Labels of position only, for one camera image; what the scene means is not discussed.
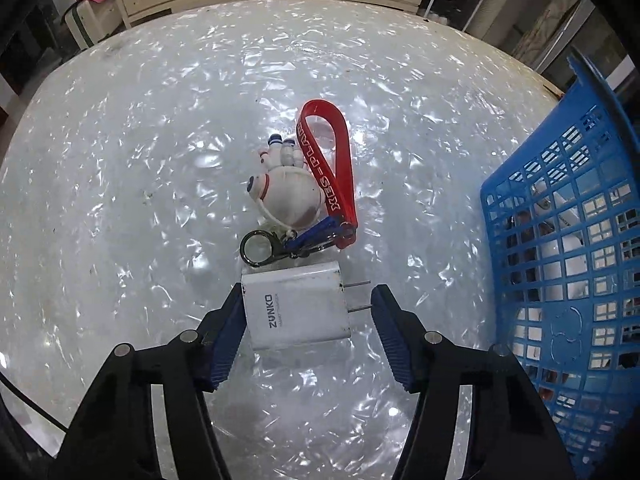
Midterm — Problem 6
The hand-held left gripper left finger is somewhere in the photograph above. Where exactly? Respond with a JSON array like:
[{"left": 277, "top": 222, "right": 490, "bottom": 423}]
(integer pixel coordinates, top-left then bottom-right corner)
[{"left": 47, "top": 282, "right": 247, "bottom": 480}]

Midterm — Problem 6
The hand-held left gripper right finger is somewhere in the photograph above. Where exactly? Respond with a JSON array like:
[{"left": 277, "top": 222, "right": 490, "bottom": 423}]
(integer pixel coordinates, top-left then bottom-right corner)
[{"left": 371, "top": 284, "right": 572, "bottom": 480}]

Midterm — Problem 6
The white charger plug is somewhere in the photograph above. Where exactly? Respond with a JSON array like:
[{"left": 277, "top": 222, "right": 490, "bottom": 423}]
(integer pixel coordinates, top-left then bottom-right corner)
[{"left": 241, "top": 262, "right": 373, "bottom": 353}]

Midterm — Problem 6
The blue plastic basket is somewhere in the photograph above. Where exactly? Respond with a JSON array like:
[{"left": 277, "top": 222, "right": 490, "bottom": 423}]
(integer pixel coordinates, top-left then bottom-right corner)
[{"left": 479, "top": 47, "right": 640, "bottom": 480}]

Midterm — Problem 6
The white plastic item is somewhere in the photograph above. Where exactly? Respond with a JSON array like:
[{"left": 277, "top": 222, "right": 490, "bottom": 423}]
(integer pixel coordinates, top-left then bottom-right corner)
[{"left": 515, "top": 180, "right": 601, "bottom": 321}]

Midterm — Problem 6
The red wrist strap with clip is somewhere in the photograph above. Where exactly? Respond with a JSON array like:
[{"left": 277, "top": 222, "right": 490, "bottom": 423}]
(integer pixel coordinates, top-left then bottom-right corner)
[{"left": 239, "top": 100, "right": 359, "bottom": 269}]

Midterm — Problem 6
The black cable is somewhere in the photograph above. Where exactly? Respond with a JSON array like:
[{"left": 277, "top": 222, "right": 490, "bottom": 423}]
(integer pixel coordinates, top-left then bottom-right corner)
[{"left": 0, "top": 369, "right": 69, "bottom": 434}]

